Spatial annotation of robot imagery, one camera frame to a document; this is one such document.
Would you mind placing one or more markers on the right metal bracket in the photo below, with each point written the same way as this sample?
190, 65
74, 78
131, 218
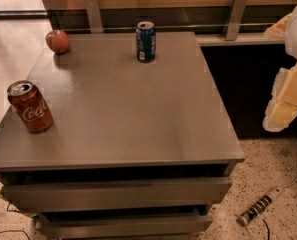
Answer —
234, 20

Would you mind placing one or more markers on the grey lower drawer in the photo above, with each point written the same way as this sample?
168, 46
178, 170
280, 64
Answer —
129, 227

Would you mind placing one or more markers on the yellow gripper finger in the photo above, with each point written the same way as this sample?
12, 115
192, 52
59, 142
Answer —
278, 30
282, 108

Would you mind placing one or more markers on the blue pepsi can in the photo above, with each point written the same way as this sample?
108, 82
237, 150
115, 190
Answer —
145, 41

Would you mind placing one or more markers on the red coke can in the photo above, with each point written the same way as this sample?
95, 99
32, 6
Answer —
30, 105

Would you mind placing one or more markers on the red apple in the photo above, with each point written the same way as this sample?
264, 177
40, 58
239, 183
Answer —
58, 41

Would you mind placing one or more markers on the metal bracket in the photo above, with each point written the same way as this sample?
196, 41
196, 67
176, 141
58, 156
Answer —
234, 20
94, 16

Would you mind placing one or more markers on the grey drawer cabinet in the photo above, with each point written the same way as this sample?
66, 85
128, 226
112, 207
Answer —
117, 119

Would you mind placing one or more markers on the left metal bracket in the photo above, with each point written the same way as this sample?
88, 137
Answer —
94, 16

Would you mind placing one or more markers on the grey upper drawer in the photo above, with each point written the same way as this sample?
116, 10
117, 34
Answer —
117, 195

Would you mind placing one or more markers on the grey drawer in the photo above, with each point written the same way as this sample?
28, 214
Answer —
129, 227
117, 195

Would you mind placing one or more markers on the white power strip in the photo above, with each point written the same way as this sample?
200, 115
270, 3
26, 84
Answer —
260, 206

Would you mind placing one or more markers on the thin metal rail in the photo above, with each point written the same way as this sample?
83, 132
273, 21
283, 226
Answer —
201, 28

